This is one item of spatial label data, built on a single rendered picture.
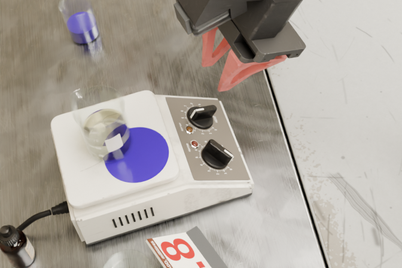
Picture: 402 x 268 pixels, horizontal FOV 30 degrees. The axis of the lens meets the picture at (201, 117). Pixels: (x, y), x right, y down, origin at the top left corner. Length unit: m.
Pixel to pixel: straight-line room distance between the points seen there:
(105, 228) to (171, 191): 0.08
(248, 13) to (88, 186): 0.24
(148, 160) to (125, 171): 0.03
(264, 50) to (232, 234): 0.23
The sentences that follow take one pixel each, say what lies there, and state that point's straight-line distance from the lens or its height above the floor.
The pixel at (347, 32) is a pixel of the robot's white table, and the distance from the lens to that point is 1.00.
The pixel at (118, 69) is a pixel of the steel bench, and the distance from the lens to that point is 0.98.
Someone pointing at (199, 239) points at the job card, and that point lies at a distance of 0.83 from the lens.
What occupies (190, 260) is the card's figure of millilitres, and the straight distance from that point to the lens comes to 0.81.
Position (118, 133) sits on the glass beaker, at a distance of 0.76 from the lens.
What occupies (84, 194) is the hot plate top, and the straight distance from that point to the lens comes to 0.78.
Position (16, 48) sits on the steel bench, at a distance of 1.04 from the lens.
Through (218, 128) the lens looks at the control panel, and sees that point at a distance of 0.86.
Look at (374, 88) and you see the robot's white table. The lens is 0.95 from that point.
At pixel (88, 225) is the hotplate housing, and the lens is 0.81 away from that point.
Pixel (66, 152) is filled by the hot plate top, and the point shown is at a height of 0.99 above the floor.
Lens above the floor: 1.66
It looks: 55 degrees down
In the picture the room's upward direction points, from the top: 8 degrees counter-clockwise
